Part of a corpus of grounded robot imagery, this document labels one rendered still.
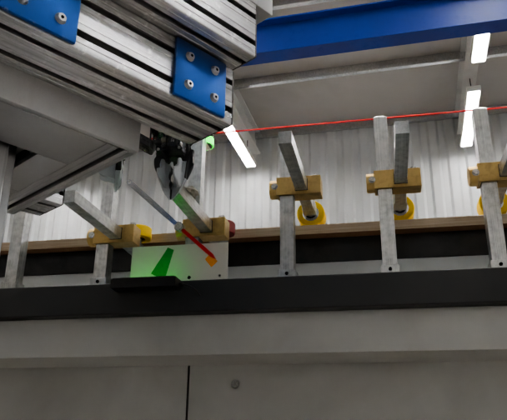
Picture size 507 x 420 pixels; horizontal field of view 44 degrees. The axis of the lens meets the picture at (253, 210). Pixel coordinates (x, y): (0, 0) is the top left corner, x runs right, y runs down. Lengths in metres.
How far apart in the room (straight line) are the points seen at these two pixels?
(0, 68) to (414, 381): 1.28
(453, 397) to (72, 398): 1.04
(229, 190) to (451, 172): 3.29
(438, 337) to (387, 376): 0.24
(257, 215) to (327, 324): 8.00
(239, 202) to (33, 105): 8.90
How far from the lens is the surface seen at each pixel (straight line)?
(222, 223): 1.64
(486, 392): 1.74
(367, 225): 1.78
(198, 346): 1.60
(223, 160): 10.00
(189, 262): 1.63
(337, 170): 9.55
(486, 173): 1.64
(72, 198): 1.50
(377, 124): 1.70
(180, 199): 1.43
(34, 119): 0.83
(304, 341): 1.55
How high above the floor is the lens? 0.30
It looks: 21 degrees up
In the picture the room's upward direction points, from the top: 1 degrees clockwise
